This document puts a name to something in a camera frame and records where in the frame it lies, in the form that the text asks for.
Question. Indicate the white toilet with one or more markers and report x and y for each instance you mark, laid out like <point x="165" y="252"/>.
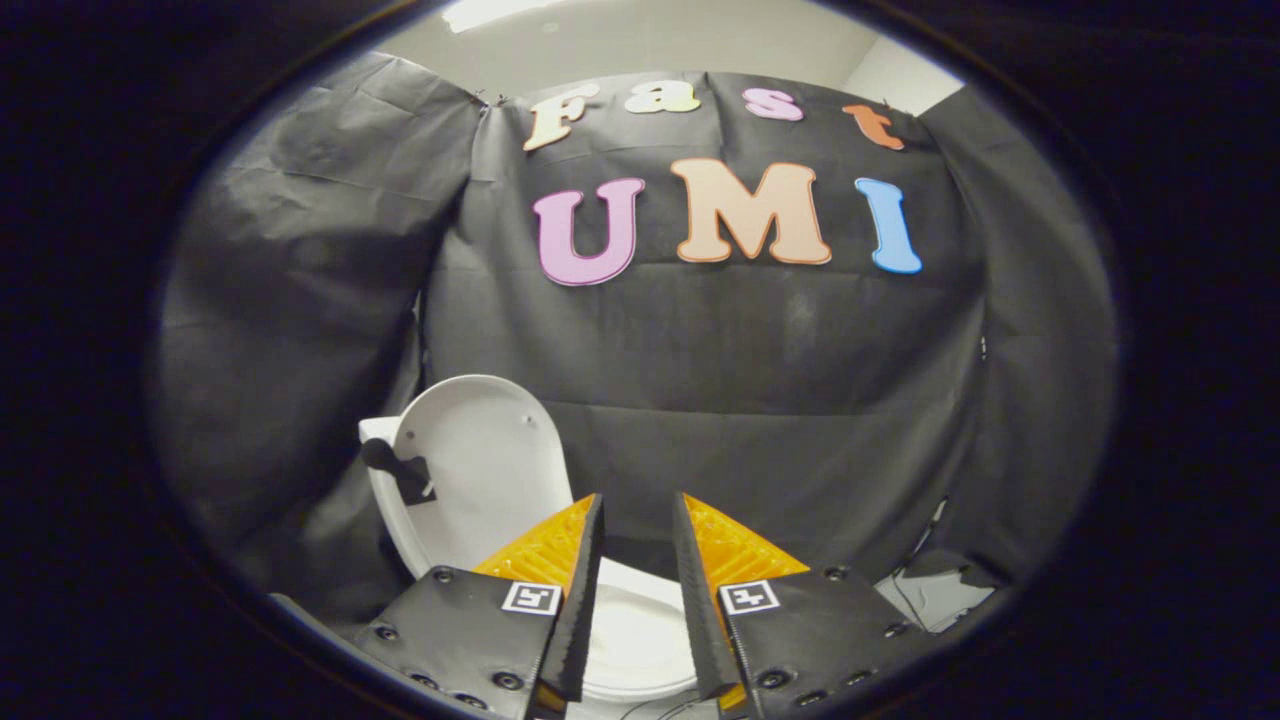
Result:
<point x="640" y="640"/>

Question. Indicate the black backdrop cloth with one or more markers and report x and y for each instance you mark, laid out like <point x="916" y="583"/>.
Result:
<point x="700" y="340"/>

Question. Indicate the white toilet lid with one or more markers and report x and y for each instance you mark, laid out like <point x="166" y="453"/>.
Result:
<point x="490" y="470"/>

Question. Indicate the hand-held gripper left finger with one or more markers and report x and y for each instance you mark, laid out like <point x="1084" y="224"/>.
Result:
<point x="580" y="620"/>

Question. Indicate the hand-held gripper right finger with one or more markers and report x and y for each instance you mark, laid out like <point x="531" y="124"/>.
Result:
<point x="700" y="620"/>

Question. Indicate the ceiling light panel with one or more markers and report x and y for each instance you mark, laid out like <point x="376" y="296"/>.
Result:
<point x="500" y="12"/>

